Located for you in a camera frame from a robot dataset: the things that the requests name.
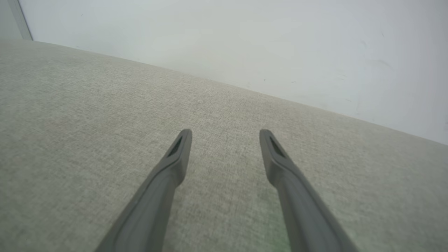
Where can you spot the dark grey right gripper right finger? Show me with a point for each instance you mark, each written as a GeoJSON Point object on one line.
{"type": "Point", "coordinates": [301, 217]}

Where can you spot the grey wall trim strip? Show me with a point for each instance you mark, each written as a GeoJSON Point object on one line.
{"type": "Point", "coordinates": [21, 19]}

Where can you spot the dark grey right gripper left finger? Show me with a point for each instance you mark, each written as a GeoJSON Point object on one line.
{"type": "Point", "coordinates": [154, 210]}

